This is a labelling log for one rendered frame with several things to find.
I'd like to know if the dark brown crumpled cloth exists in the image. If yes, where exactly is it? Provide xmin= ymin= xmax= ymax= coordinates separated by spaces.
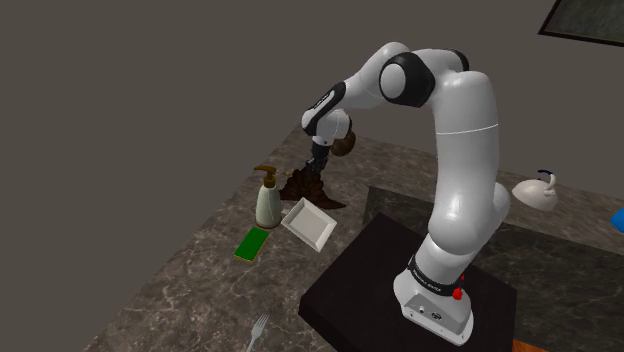
xmin=278 ymin=169 xmax=348 ymax=211

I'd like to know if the brown round bowl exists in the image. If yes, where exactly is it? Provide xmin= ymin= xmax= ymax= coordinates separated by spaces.
xmin=329 ymin=130 xmax=357 ymax=158

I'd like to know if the dark framed wall picture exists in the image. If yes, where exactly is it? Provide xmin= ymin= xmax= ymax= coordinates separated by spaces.
xmin=537 ymin=0 xmax=624 ymax=49

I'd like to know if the green sponge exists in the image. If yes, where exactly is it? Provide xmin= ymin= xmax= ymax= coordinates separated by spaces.
xmin=232 ymin=226 xmax=271 ymax=264

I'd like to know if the white square tray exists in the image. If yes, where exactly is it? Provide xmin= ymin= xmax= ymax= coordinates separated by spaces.
xmin=280 ymin=196 xmax=339 ymax=254

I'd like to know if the white soap dispenser brown pump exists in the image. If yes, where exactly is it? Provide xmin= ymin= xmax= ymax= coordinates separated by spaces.
xmin=252 ymin=165 xmax=284 ymax=230

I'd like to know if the silver fork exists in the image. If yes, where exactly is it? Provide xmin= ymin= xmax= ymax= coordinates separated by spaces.
xmin=245 ymin=312 xmax=271 ymax=352

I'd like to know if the dark robot stand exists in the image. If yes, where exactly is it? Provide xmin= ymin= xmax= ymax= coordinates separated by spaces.
xmin=297 ymin=212 xmax=518 ymax=352

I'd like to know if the white teapot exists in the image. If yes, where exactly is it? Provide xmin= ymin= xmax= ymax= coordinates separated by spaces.
xmin=510 ymin=168 xmax=559 ymax=213

